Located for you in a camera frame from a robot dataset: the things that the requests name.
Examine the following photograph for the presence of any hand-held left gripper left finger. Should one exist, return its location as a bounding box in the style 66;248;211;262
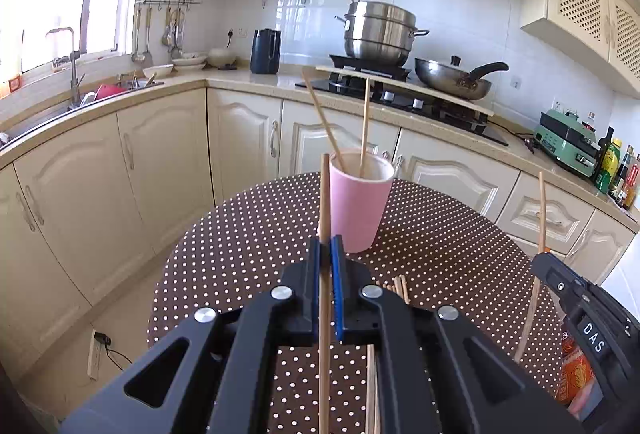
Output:
59;238;321;434

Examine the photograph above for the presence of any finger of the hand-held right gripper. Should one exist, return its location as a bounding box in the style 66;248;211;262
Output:
530;252;587;298

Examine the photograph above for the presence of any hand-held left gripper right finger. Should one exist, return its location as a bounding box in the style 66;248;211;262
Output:
330;235;586;434

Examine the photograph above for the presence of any pink cup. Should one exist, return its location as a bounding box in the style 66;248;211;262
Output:
327;149;396;254

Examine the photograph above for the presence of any orange snack packet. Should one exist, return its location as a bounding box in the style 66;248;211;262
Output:
556;328;596;403

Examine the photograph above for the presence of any round polka dot table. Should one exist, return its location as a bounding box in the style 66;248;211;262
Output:
146;171;563;434

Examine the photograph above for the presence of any dark sauce bottle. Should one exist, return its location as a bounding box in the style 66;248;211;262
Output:
614;149;634;203

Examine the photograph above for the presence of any red label sauce bottle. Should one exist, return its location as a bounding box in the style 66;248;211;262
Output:
625;154;640;210

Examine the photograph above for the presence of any yellow green bottle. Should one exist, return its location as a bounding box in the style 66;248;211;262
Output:
597;138;624;194

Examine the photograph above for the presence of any green countertop appliance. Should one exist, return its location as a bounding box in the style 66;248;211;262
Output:
532;109;601;179

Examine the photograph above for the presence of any wooden board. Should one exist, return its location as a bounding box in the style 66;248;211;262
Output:
315;65;495;117

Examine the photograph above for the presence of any black gas stove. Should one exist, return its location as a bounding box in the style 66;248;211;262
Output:
295;54;510;148

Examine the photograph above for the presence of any black electric kettle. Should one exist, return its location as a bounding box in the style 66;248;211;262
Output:
250;29;282;75

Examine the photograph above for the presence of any white round pot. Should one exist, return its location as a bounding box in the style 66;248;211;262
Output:
207;47;237;68

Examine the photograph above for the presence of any stainless steel steamer pot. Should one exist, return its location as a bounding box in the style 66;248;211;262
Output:
334;0;430;67

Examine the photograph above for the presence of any stack of white plates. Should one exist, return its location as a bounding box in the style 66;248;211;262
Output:
172;51;209;70

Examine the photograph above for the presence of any steel sink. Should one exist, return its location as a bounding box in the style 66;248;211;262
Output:
65;76;165;115

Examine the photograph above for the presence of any hanging steel skimmer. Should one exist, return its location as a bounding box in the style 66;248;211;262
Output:
170;8;185;58

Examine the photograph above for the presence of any red bowl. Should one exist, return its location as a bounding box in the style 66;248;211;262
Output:
95;84;132;101

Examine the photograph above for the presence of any hanging steel ladle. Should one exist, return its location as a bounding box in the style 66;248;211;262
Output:
131;8;143;63

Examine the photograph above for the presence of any hanging steel spatula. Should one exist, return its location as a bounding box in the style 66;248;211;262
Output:
143;8;154;63

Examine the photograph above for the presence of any steel kitchen faucet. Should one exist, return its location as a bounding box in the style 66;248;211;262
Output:
46;27;84;108

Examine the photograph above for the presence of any black power cable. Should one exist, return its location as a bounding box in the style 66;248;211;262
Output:
492;123;537;151

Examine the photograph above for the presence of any steel wok with black handle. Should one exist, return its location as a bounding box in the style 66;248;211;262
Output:
414;55;510;101

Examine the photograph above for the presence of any black plug with cable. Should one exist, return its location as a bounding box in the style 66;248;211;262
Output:
94;331;134;373

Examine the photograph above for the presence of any low wall outlet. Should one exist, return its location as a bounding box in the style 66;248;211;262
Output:
87;328;104;380

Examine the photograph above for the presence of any cream lattice wall cabinet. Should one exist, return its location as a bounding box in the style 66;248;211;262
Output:
520;0;640;98

